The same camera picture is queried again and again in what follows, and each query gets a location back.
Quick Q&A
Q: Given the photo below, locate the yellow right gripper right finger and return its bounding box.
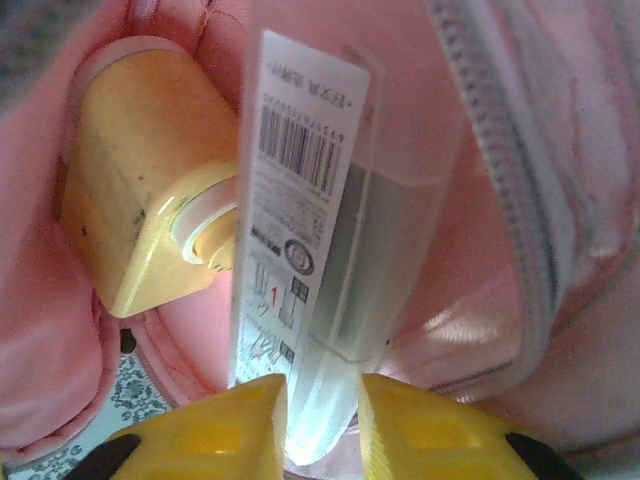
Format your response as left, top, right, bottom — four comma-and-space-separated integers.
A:
359, 374, 584, 480

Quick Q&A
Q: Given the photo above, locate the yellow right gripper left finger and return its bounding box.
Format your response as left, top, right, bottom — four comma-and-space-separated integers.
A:
74, 374, 289, 480

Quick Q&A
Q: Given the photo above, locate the pink backpack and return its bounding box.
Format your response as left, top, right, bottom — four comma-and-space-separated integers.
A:
0, 0, 640, 480

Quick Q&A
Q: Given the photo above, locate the small clear stationery pack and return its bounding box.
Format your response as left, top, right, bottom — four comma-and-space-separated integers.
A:
227, 27, 446, 469

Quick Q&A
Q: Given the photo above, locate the wooden toy with black cap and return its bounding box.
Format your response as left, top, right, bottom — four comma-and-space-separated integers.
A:
58, 42, 240, 319

